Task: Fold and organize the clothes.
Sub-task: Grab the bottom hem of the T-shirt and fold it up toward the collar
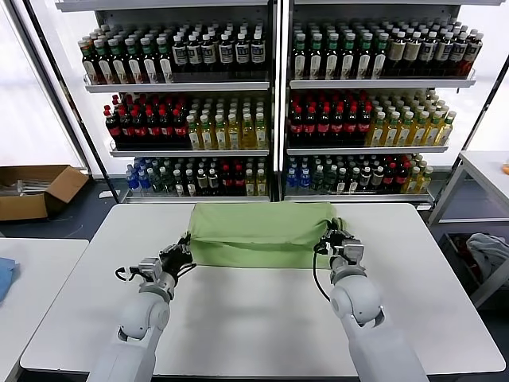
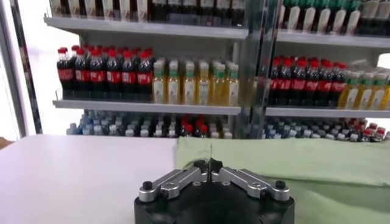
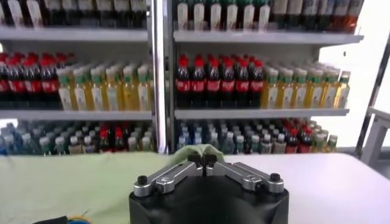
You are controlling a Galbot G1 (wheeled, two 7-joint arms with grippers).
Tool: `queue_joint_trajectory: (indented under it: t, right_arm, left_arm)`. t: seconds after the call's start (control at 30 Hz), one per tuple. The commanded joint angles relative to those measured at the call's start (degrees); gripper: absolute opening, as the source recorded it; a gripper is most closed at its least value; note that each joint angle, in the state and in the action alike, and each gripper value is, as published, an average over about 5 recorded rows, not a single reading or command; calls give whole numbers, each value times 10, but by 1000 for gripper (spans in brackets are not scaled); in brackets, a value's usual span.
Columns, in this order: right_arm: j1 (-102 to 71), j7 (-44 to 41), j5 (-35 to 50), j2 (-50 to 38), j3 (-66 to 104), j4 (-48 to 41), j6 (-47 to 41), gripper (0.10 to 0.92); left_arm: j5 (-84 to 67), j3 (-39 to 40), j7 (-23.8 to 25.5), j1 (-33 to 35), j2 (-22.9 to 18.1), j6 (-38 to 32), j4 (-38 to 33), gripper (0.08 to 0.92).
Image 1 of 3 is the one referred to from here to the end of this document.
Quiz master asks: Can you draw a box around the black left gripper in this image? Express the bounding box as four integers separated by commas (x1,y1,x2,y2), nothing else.
159,233,196,277

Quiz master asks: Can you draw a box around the grey metal shelving unit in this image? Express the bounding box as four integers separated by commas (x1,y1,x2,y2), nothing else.
55,0,282,204
280,0,502,210

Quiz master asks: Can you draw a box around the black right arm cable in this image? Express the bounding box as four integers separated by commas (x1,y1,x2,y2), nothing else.
312,243,337,303

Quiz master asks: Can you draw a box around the light green shirt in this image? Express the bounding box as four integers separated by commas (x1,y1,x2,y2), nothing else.
185,201,353,268

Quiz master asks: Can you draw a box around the dark bottle with pale label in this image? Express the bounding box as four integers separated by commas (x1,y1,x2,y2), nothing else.
406,31,422,77
451,32,468,77
388,32,407,77
436,32,453,77
421,32,437,77
465,30,484,77

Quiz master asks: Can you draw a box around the brown cardboard box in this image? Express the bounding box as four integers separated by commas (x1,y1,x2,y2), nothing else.
0,165,91,222

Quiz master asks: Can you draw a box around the dark tea bottle brown cap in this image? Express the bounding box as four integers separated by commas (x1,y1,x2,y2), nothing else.
81,36,98,85

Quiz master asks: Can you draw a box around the black window frame post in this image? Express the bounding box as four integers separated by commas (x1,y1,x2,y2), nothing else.
27,0,122,202
472,51,509,153

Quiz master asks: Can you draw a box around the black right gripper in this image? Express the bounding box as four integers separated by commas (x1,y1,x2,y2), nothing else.
317,217,347,255

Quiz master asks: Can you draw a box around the black bottle blue-white label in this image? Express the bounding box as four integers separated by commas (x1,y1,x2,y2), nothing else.
187,34,202,75
218,33,235,75
234,33,251,74
250,32,266,74
172,34,188,75
200,33,216,75

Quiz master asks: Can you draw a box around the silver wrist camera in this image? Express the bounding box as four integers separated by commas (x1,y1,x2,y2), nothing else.
337,240,365,266
137,257,162,280

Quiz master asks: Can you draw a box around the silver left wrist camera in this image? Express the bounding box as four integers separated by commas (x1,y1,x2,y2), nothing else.
137,257,162,280

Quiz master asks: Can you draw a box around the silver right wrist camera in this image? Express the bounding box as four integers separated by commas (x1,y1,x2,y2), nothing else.
337,240,365,266

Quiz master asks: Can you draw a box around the silver metal bars bundle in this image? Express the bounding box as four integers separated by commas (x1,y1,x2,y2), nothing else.
0,179,55,197

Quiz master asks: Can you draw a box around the cola bottle red cap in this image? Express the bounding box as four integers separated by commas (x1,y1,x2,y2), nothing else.
146,108,161,150
316,104,332,146
330,104,346,146
344,104,360,146
103,105,121,150
119,109,134,150
173,107,188,150
301,104,317,146
358,104,373,146
159,107,175,150
132,109,148,150
287,104,303,146

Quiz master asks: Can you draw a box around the blue folded cloth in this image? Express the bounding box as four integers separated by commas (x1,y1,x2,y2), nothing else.
0,256,21,306

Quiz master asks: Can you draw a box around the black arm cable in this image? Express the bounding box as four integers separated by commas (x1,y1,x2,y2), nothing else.
312,243,337,303
115,265,140,283

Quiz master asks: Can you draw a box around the dark tea bottle green cap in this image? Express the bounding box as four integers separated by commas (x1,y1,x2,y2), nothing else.
141,37,159,84
293,33,309,80
356,33,372,80
371,33,388,80
110,38,128,85
95,39,113,85
156,36,175,84
324,33,340,80
309,33,324,80
125,37,143,85
340,33,356,80

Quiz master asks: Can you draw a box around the grey crumpled cloth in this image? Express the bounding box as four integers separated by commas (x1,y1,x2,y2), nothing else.
465,233,509,279

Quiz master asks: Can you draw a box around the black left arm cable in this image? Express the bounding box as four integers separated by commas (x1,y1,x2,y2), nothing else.
115,265,140,283

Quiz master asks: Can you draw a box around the yellow tea bottle white cap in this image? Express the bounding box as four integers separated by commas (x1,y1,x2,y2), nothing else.
365,111,388,147
426,111,443,146
214,114,228,151
384,111,402,147
227,113,243,151
254,113,270,150
412,111,429,147
398,111,415,147
241,113,256,150
187,114,201,151
438,111,456,146
200,114,215,151

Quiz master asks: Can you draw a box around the grey frame side table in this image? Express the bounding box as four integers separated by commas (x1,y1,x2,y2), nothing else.
427,150,509,310

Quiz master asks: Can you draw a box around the black storage crate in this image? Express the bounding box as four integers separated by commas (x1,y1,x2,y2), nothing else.
441,232,484,295

